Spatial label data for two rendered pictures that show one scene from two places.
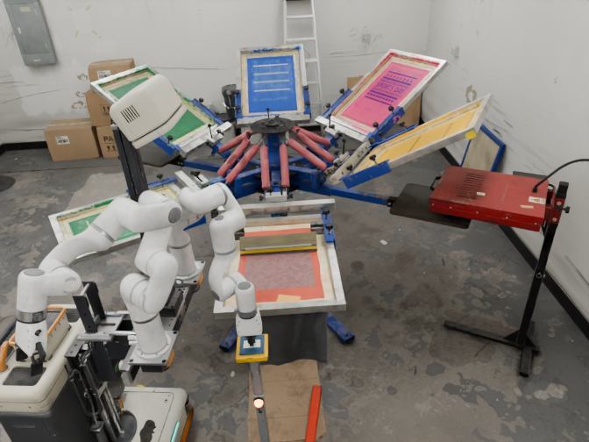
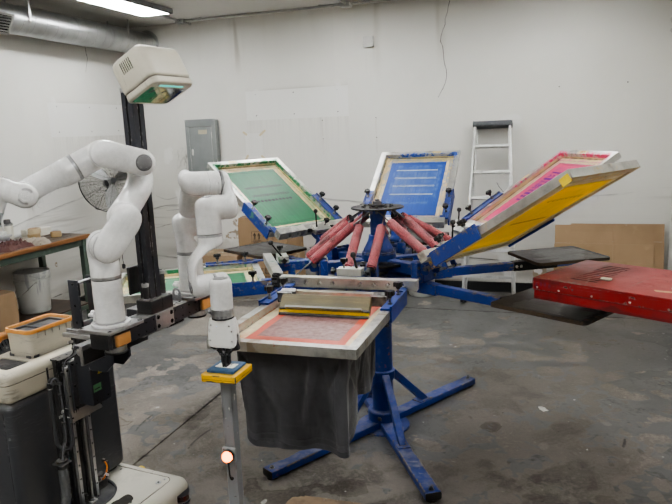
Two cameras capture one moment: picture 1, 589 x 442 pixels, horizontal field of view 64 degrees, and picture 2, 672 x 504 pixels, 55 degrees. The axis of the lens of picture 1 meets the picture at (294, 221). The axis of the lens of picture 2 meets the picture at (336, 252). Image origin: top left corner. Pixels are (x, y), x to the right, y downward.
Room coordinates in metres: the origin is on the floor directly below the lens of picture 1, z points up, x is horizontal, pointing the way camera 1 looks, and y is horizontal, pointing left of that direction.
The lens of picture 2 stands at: (-0.45, -0.86, 1.74)
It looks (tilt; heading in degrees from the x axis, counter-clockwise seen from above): 11 degrees down; 19
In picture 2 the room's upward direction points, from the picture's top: 2 degrees counter-clockwise
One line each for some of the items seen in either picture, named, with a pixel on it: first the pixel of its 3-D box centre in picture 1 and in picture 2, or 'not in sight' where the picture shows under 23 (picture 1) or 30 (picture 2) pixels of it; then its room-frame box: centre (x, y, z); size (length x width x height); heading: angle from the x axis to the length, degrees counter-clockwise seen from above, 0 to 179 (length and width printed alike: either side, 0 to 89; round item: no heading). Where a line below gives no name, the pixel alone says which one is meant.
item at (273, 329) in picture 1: (282, 333); (292, 399); (1.67, 0.09, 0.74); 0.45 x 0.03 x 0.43; 91
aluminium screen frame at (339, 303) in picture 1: (278, 259); (315, 318); (1.96, 0.09, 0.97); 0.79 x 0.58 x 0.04; 1
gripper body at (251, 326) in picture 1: (248, 320); (223, 329); (1.39, 0.20, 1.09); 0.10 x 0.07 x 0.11; 91
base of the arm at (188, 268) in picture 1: (179, 257); (188, 272); (1.68, 0.51, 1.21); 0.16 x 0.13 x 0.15; 84
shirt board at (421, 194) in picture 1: (365, 196); (476, 295); (2.69, -0.48, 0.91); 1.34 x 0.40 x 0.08; 61
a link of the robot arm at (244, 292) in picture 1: (240, 290); (220, 290); (1.43, 0.22, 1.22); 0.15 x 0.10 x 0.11; 45
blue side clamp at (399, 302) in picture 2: (327, 230); (394, 305); (2.20, -0.18, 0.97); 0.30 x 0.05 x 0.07; 1
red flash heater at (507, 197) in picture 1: (492, 196); (630, 288); (2.32, -1.13, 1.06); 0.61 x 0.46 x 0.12; 61
